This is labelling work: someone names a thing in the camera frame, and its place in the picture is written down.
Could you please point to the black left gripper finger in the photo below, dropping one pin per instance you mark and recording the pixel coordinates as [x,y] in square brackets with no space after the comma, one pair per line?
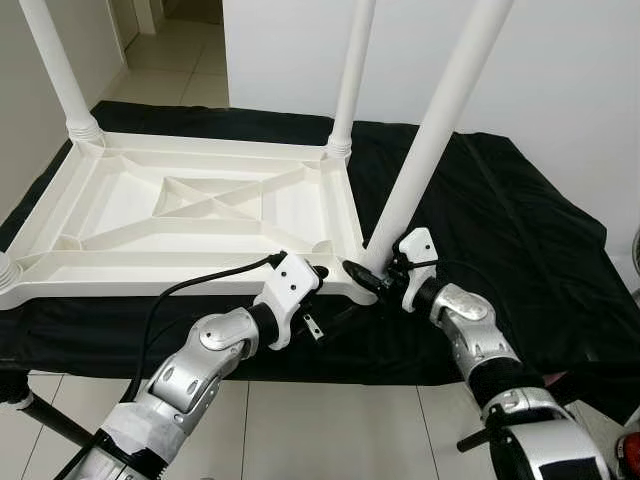
[347,318]
[321,272]

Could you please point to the red round canister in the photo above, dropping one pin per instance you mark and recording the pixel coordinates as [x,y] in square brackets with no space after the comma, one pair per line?
[630,455]

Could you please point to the white plastic table top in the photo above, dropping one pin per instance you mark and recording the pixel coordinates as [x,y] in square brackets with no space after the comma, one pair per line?
[100,210]

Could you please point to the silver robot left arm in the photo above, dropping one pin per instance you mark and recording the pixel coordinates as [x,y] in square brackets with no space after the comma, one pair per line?
[185,375]

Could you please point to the white plastic table leg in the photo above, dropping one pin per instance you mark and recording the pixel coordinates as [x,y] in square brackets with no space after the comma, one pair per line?
[352,70]
[8,270]
[55,60]
[440,120]

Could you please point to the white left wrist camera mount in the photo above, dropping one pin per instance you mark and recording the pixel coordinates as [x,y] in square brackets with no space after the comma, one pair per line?
[290,280]

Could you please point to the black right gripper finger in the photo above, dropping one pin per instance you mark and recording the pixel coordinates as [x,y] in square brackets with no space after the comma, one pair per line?
[362,275]

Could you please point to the pink round object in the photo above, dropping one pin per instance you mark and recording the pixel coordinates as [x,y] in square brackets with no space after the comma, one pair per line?
[555,378]

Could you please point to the black table cloth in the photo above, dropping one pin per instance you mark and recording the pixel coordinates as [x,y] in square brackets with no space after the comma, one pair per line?
[560,250]

